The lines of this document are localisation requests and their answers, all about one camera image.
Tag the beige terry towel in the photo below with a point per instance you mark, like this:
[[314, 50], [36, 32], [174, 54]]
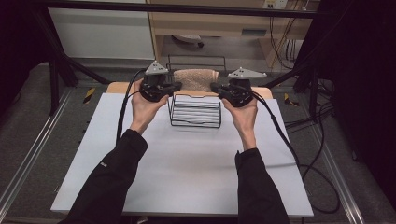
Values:
[[196, 79]]

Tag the white power strip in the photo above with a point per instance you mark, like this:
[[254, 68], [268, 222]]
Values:
[[275, 3]]

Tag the white cabinet panel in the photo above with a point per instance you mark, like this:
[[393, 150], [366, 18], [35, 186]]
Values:
[[99, 34]]

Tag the light wooden desk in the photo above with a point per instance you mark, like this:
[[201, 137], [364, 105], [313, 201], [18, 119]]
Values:
[[202, 26]]

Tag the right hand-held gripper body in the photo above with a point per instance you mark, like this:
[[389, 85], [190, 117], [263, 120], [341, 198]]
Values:
[[239, 93]]

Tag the black metal stand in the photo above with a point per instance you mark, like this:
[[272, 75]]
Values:
[[313, 93], [54, 93]]

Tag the black metal crossbar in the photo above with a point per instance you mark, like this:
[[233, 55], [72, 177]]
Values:
[[186, 8]]

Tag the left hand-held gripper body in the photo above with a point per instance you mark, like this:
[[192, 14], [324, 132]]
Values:
[[154, 87]]

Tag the grey chair base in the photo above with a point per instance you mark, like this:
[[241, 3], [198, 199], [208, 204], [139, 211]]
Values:
[[186, 39]]

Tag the yellow black floor tape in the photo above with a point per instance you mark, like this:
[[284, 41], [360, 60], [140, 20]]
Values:
[[290, 99], [89, 95]]

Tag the person's left hand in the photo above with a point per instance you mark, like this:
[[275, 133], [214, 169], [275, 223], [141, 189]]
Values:
[[144, 113]]

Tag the aluminium floor rail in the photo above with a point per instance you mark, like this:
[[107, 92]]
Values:
[[29, 155], [343, 186]]

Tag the person's right hand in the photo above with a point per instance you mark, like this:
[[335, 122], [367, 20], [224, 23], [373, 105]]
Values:
[[246, 121]]

